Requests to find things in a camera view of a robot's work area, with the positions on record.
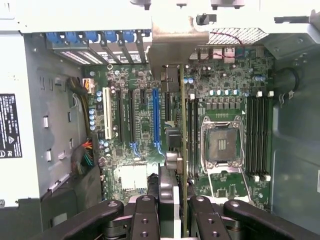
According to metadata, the silver chipset heatsink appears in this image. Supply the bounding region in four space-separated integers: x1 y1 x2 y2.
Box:
120 164 148 191

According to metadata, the CPU socket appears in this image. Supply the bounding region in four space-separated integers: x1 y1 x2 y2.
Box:
201 114 247 175

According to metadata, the dark RAM stick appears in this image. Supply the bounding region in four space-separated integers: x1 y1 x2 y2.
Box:
193 98 201 180

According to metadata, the black RAM slot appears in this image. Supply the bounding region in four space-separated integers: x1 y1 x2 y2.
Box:
187 94 195 180
252 91 260 182
264 91 272 182
246 96 254 176
258 91 265 182

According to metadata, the blue expansion slot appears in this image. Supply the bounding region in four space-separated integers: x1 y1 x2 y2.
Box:
151 88 161 149

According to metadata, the long black expansion slot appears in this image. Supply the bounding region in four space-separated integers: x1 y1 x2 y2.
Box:
116 88 126 144
128 88 137 144

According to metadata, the black open PC case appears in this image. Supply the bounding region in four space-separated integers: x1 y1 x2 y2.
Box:
0 0 320 240

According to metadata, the white expansion slot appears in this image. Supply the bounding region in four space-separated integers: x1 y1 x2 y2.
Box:
102 86 113 141

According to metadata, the medium black expansion slot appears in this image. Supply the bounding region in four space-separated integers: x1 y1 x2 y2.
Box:
164 91 174 121

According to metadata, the green motherboard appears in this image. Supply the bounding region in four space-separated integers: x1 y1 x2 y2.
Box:
82 44 276 208

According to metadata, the grey power supply unit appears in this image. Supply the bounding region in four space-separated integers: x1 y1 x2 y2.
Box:
0 33 43 208

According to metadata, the multicolour power cable bundle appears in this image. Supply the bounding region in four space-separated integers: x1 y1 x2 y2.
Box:
70 139 96 178

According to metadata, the yellow black power cable bundle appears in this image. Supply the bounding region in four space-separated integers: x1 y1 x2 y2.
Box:
66 76 95 138

